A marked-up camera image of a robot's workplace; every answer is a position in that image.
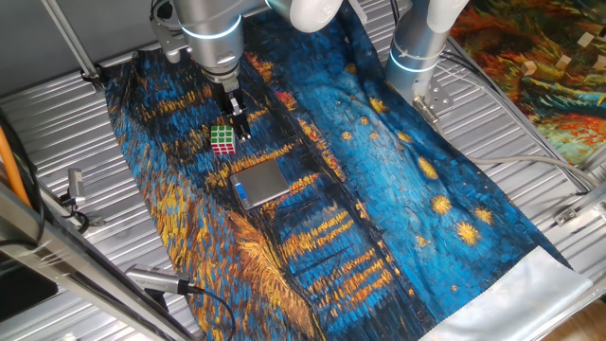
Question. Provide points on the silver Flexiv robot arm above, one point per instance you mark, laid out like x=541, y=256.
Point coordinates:
x=213, y=38

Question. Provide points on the small grey camera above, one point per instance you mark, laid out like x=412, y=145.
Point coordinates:
x=76, y=184

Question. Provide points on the black monitor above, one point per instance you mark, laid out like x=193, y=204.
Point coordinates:
x=23, y=289

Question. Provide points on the aluminium profile bracket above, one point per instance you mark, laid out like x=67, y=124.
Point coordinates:
x=573, y=213

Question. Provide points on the blue starry night painted cloth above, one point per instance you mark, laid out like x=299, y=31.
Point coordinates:
x=379, y=213

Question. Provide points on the aluminium frame bar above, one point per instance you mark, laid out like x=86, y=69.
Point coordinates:
x=71, y=265

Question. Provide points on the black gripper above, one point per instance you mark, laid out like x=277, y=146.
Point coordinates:
x=232, y=97

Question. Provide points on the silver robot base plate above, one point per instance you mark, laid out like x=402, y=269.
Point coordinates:
x=440, y=97

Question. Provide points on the thin metal rod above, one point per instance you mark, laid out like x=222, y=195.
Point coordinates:
x=71, y=42

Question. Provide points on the silver depth camera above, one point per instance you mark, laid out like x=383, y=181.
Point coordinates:
x=156, y=279

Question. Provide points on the green white red Rubik's cube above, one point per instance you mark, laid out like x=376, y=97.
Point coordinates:
x=223, y=139

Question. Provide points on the silver digital pocket scale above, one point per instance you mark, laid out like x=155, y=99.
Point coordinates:
x=265, y=182

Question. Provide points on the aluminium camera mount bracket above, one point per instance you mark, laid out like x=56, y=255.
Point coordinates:
x=96, y=220

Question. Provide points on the white plastic strip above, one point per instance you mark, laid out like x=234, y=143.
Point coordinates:
x=358, y=12

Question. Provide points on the orange teal painted cloth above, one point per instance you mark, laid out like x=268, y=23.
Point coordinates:
x=544, y=95

